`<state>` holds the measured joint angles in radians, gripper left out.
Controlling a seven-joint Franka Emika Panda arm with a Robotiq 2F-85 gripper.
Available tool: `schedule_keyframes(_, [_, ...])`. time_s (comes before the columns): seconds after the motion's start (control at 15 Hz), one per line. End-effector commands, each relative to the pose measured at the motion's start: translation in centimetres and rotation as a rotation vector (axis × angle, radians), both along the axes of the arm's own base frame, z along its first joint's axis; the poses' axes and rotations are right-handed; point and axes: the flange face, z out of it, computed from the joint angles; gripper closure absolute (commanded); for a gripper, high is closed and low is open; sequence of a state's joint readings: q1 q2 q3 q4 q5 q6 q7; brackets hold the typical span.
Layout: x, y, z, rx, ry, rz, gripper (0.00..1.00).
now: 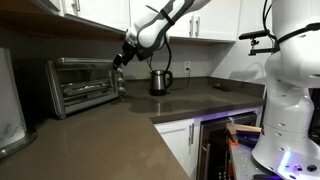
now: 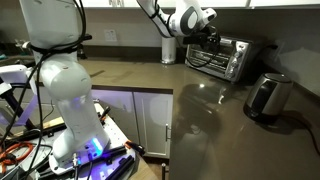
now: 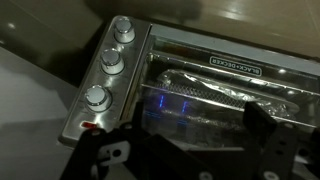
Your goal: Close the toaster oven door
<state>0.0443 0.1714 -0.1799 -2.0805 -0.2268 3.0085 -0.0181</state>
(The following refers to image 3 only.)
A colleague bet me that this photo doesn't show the silver oven knob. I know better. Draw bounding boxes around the silver oven knob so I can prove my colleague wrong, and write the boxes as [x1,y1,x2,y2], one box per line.
[113,16,137,45]
[83,84,113,113]
[100,47,126,76]

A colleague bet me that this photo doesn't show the foil covered oven tray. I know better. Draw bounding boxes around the foil covered oven tray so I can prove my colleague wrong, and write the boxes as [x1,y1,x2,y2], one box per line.
[154,69,299,118]

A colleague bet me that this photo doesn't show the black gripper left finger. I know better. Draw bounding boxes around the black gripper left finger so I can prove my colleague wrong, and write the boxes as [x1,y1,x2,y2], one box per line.
[59,101,214,180]

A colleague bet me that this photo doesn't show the stainless steel toaster oven body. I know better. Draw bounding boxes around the stainless steel toaster oven body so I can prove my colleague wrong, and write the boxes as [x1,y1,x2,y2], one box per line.
[58,14,320,180]

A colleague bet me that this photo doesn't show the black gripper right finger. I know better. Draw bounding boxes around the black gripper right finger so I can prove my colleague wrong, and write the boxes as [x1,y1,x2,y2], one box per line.
[243,100,320,180]

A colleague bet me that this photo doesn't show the red oven indicator light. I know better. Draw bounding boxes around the red oven indicator light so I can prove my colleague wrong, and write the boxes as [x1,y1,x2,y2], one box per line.
[80,121,98,130]

